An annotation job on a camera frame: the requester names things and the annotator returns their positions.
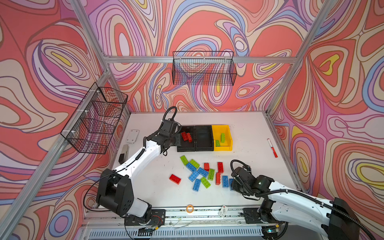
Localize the blue lego brick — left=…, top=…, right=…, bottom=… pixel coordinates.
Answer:
left=186, top=163, right=197, bottom=172
left=229, top=179, right=234, bottom=191
left=222, top=176, right=229, bottom=188
left=188, top=171, right=200, bottom=182
left=193, top=179, right=201, bottom=192
left=197, top=168, right=209, bottom=178

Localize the red lego brick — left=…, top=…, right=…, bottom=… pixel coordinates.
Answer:
left=218, top=162, right=224, bottom=173
left=204, top=163, right=210, bottom=172
left=187, top=133, right=193, bottom=143
left=169, top=174, right=181, bottom=185
left=215, top=173, right=222, bottom=186
left=181, top=132, right=188, bottom=141

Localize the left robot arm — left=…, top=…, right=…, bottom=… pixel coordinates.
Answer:
left=96, top=118, right=182, bottom=222

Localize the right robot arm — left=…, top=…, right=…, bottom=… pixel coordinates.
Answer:
left=231, top=164, right=375, bottom=240

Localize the left black bin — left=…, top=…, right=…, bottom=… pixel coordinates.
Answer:
left=177, top=126, right=196, bottom=152

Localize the black bin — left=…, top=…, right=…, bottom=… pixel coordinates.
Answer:
left=195, top=125, right=214, bottom=152
left=177, top=126, right=196, bottom=152

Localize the white plastic plate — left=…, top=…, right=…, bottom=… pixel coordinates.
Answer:
left=126, top=129, right=140, bottom=144

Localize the middle black bin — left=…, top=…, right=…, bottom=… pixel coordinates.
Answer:
left=195, top=125, right=214, bottom=152

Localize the white tag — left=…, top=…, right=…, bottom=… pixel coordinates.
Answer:
left=218, top=205, right=228, bottom=218

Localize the red marker pen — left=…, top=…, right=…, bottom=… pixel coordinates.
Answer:
left=267, top=139, right=278, bottom=158

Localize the grey stapler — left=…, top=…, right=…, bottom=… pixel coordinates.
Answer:
left=118, top=144, right=130, bottom=165

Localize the yellow bin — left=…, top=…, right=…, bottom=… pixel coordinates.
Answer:
left=212, top=125, right=233, bottom=152

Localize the back wire basket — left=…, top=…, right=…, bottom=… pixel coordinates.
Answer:
left=172, top=51, right=238, bottom=86

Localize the wire basket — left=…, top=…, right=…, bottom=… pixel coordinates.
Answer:
left=172, top=51, right=238, bottom=86
left=60, top=83, right=128, bottom=155

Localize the left wire basket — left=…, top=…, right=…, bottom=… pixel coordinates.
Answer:
left=60, top=83, right=128, bottom=155

